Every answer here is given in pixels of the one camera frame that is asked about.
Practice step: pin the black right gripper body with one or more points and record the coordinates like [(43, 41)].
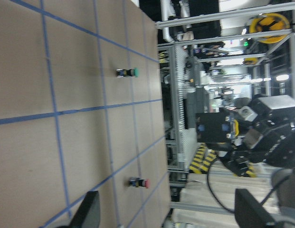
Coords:
[(272, 137)]

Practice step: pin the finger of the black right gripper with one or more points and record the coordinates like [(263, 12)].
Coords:
[(237, 164), (246, 116)]

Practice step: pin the yellow cable reel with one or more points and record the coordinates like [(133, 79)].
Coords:
[(269, 22)]

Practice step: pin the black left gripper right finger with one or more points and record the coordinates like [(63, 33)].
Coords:
[(249, 213)]

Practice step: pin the red push button switch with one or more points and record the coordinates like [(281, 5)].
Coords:
[(139, 182)]

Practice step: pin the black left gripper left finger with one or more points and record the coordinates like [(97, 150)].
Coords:
[(88, 213)]

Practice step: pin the green push button switch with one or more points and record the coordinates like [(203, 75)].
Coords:
[(133, 72)]

